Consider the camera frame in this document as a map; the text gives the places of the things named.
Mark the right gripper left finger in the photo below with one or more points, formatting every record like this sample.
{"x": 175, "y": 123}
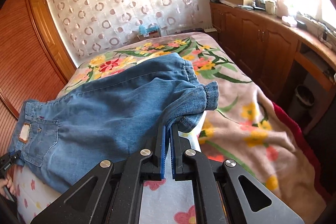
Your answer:
{"x": 111, "y": 192}

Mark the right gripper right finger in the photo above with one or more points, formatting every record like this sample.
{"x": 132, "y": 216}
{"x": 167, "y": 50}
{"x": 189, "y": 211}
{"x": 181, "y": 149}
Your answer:
{"x": 224, "y": 192}

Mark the blue denim jeans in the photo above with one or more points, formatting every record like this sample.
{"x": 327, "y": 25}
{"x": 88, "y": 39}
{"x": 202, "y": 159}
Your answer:
{"x": 110, "y": 118}

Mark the left hand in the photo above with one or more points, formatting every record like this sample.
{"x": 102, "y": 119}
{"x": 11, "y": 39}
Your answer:
{"x": 8, "y": 183}

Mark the floral bed blanket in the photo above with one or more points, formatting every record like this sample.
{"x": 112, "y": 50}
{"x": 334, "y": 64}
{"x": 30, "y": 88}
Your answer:
{"x": 246, "y": 125}

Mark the wooden louvered wardrobe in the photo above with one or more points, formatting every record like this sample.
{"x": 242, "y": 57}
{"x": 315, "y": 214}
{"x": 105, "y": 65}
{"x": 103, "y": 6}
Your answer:
{"x": 34, "y": 62}

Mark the wooden cabinet counter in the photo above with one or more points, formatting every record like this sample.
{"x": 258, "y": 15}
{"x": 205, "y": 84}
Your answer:
{"x": 275, "y": 56}

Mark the blue item behind bed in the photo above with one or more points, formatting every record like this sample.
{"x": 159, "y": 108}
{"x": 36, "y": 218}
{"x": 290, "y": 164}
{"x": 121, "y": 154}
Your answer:
{"x": 145, "y": 31}

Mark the white power strip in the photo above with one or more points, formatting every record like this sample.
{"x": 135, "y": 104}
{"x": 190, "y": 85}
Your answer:
{"x": 319, "y": 30}

